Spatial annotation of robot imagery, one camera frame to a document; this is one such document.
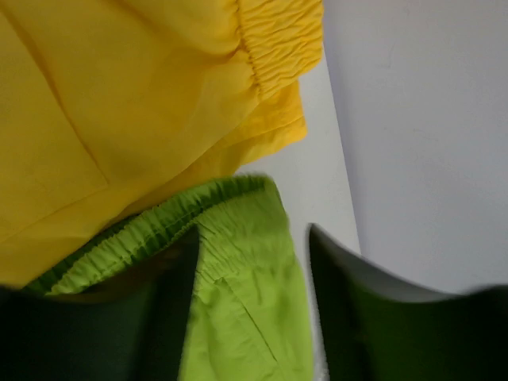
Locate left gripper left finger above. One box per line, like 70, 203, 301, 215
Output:
1, 228, 198, 380

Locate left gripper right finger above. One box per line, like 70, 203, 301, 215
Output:
308, 225, 507, 380

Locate green shorts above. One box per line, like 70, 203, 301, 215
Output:
27, 175, 313, 380

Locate yellow shorts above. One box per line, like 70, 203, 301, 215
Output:
1, 1, 324, 287

